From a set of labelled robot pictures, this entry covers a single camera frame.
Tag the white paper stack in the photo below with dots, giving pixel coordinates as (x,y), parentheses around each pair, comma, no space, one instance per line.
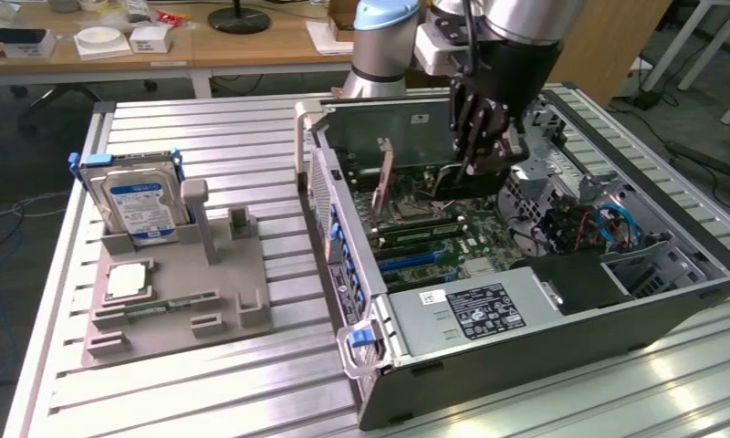
(328,38)

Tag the black round lamp base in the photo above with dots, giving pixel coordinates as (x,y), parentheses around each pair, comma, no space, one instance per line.
(239,20)

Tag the hard disk with blue bracket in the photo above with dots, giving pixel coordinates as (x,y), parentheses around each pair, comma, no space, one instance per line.
(136,205)

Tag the graphics card with metal bracket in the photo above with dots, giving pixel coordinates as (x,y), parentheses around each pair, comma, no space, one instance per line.
(384,182)

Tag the open dark grey PC case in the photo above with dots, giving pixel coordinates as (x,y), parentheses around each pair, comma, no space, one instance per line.
(524,365)

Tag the blue expansion slot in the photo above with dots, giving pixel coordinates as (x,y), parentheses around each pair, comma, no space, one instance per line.
(408,261)

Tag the blue case latch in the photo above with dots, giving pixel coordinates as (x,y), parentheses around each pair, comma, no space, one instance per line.
(359,338)

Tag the white round dish on block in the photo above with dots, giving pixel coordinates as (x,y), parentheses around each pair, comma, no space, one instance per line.
(101,42)

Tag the CPU socket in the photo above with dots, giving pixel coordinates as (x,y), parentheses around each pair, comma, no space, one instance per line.
(412,211)

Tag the white table frame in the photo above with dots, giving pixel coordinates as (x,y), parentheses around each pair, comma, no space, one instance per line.
(702,27)

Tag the green RAM stick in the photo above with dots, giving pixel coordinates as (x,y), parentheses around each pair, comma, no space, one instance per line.
(164,305)

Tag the grey metal disk bay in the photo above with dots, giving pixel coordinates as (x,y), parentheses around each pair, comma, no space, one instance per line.
(650,269)

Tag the wooden desk white frame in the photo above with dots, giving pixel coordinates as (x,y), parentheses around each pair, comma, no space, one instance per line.
(243,50)

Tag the black floor stand base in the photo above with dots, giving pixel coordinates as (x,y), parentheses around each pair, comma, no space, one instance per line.
(712,155)

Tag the green motherboard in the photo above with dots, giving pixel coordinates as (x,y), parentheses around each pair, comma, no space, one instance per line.
(481,228)

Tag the small white cardboard box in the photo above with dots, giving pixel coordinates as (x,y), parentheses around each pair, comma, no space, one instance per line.
(151,38)

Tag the red packet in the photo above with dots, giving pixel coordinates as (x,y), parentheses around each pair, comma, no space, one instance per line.
(172,19)

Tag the grey metal drive cage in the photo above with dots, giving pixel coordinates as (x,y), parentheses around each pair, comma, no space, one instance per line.
(538,191)

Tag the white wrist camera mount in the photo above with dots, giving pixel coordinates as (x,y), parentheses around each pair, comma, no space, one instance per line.
(435,50)

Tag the white box with black lid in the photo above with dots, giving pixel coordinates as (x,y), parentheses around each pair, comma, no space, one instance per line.
(25,43)

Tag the grey power supply with label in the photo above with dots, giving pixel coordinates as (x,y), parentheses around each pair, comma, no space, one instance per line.
(425,328)

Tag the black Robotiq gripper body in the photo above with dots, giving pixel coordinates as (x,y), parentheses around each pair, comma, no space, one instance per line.
(510,73)

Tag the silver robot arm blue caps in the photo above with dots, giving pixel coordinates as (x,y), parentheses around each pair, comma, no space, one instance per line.
(377,55)

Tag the silver CPU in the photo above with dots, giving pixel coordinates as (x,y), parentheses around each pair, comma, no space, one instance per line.
(125,279)

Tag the black chair base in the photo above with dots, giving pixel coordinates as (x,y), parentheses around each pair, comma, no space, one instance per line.
(67,98)

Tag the grey parts rack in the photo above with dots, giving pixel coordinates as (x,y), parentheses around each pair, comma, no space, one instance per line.
(183,274)

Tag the brown cardboard box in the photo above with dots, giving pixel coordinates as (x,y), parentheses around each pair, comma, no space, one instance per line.
(343,13)

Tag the wooden cabinet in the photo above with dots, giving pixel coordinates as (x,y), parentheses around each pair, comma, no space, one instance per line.
(602,45)

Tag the installed black RAM stick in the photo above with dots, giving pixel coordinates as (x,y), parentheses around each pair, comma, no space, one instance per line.
(420,233)

